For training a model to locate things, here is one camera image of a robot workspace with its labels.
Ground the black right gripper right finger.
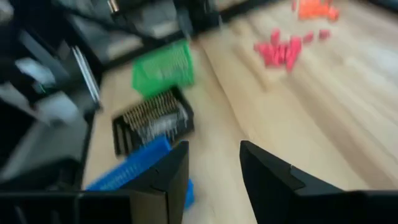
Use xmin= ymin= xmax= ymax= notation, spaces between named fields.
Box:
xmin=239 ymin=140 xmax=343 ymax=224

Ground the orange crayon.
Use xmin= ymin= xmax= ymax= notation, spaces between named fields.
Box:
xmin=328 ymin=6 xmax=340 ymax=22
xmin=298 ymin=0 xmax=330 ymax=20

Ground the blue plastic basket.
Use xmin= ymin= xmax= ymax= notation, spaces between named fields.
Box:
xmin=85 ymin=135 xmax=195 ymax=210

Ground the green plastic basket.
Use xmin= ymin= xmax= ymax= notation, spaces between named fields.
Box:
xmin=131 ymin=39 xmax=195 ymax=98

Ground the black plastic basket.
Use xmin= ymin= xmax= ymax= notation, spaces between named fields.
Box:
xmin=111 ymin=86 xmax=195 ymax=156

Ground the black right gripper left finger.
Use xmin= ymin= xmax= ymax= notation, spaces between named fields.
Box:
xmin=119 ymin=140 xmax=190 ymax=224

